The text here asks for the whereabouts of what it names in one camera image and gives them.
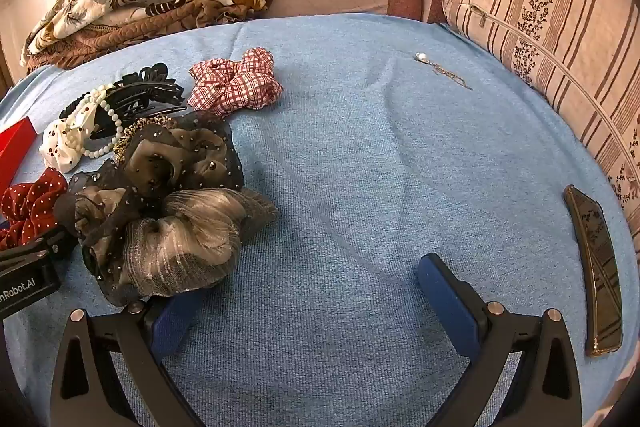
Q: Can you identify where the leopard print hair tie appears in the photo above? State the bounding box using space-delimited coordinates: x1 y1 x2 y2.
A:
112 114 176 162

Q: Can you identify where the white cherry print scrunchie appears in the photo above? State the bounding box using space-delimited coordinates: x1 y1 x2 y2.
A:
40 104 108 174

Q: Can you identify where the black sheer dotted scrunchie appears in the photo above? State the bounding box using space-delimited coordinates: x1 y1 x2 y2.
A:
54 109 246 253

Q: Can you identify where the brown barrette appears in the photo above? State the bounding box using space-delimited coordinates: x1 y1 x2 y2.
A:
563 184 623 358

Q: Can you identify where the large pearl bracelet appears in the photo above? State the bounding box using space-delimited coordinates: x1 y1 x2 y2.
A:
75 84 126 158

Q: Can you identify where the red box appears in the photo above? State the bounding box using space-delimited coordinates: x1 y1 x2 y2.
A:
0 117 43 188

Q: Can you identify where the red white-dotted scrunchie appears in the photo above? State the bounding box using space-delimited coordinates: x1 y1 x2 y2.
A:
0 168 68 253

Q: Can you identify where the striped floral pillow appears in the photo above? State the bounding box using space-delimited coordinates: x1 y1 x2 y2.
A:
442 0 640 258

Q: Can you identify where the red plaid scrunchie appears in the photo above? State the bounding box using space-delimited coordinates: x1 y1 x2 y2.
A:
187 48 283 116

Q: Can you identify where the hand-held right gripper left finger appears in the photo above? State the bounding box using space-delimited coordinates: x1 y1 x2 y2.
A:
50 292 211 427

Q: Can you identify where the brown quilted blanket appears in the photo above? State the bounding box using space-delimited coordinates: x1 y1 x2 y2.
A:
25 2 266 70

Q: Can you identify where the blue towel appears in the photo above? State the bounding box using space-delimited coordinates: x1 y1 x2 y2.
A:
0 14 638 427

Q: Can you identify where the black claw hair clip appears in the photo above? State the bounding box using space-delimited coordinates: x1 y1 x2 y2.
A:
92 63 188 140

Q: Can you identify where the grey organza scrunchie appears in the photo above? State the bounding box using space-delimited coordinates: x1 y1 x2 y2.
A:
82 188 280 305

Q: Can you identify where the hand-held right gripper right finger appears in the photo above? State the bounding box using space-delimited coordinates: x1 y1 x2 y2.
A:
417 253 583 427

